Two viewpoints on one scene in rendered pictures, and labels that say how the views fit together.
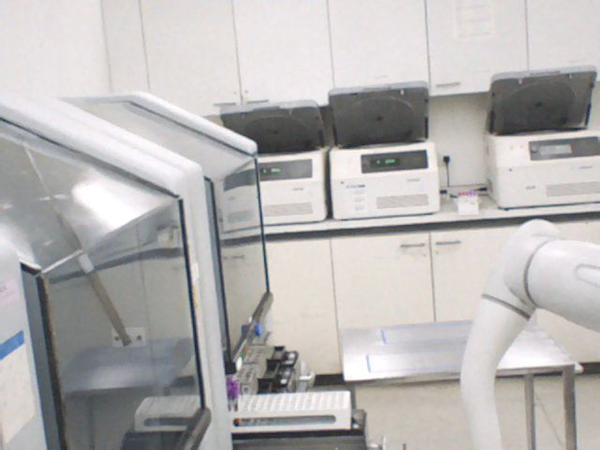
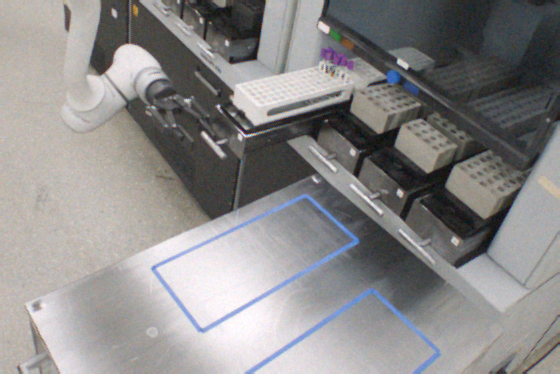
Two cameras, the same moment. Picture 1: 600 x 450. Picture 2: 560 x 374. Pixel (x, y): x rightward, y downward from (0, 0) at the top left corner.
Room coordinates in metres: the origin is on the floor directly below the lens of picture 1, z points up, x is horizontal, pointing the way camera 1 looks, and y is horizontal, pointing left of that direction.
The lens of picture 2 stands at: (2.47, -0.84, 1.53)
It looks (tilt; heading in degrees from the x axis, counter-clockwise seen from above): 36 degrees down; 132
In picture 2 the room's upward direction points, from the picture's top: 11 degrees clockwise
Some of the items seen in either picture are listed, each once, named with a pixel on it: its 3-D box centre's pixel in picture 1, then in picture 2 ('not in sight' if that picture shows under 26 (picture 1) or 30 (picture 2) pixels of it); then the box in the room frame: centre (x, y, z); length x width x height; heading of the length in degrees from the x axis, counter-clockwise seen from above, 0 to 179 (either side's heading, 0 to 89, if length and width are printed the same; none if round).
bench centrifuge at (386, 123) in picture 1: (382, 147); not in sight; (4.28, -0.52, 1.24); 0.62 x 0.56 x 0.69; 173
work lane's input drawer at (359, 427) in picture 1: (232, 438); (331, 101); (1.75, 0.19, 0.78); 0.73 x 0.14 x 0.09; 83
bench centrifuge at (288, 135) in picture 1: (277, 160); not in sight; (4.35, 0.06, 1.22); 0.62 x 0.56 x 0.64; 171
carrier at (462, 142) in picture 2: not in sight; (444, 138); (2.06, 0.22, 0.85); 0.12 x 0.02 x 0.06; 172
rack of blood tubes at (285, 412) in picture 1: (286, 414); (294, 94); (1.73, 0.06, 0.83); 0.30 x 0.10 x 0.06; 83
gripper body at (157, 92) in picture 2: not in sight; (166, 101); (1.50, -0.15, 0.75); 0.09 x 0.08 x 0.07; 173
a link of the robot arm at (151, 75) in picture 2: not in sight; (154, 87); (1.43, -0.15, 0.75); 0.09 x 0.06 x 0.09; 83
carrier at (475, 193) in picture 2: (266, 346); (472, 191); (2.20, 0.11, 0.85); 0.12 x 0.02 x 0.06; 172
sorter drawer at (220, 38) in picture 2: not in sight; (301, 25); (1.38, 0.45, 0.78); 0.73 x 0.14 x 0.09; 83
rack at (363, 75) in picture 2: not in sight; (384, 72); (1.77, 0.37, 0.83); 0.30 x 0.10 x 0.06; 83
